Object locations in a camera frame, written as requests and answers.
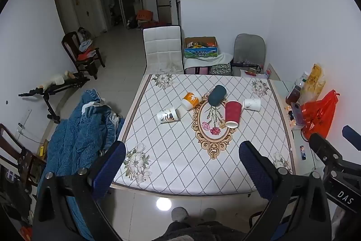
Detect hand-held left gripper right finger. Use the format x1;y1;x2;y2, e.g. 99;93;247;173
238;140;332;241

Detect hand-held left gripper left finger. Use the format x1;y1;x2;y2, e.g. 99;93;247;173
32;141;127;241

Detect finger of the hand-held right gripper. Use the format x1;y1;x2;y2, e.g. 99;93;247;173
342;125;361;152
308;132;343;166

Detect red paper cup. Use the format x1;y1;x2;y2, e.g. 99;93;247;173
225;101;243;129

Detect plain white cup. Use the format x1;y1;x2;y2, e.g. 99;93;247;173
243;98;261;112

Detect white cup with dark print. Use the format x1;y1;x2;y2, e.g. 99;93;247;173
157;107;181;124

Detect dark teal cup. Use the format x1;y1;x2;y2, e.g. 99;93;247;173
208;85;227;108

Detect orange patterned cup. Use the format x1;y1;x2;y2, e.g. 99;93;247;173
181;91;201;111

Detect white side table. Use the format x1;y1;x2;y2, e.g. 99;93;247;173
268;80;326;177

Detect red plastic bag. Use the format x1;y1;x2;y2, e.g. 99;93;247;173
300;90;340;140

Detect smartphone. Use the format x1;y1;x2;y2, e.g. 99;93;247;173
290;102;305;126

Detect blue quilt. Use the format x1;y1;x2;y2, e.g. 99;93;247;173
36;89;126;241

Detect jar with dark liquid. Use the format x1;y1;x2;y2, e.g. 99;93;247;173
285;84;302;105

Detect yellow plastic bag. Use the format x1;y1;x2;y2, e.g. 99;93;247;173
300;63;326;104

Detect grey slipper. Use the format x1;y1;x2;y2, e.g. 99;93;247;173
202;207;217;221
171;207;188;222

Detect floral diamond-pattern tablecloth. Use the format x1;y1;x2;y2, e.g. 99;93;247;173
110;73;296;197

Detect clear bottle with green cap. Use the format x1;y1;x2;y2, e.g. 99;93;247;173
298;71;310;87

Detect person's legs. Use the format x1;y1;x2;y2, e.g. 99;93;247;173
160;219;249;241

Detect black exercise bench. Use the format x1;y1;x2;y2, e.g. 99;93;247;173
18;71;91;124

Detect dark wooden chair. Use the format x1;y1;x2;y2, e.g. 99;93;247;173
61;31;106;80
0;124;47;232

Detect black folded tripod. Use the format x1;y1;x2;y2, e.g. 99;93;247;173
231;61;261;73

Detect patterned black and white bag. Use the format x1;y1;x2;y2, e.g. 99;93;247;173
209;64;232;77

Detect white cloth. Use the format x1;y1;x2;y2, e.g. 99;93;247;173
183;52;234;70

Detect clothes pile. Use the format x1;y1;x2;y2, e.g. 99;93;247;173
77;39;97;61

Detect grey padded chair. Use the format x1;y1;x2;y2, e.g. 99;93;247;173
232;34;266;77

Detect white padded chair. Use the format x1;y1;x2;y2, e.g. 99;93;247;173
143;26;184;75

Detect cardboard box with blue print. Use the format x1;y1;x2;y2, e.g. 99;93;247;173
184;37;219;59

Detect orange bag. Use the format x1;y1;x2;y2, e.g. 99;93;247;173
136;10;154;22

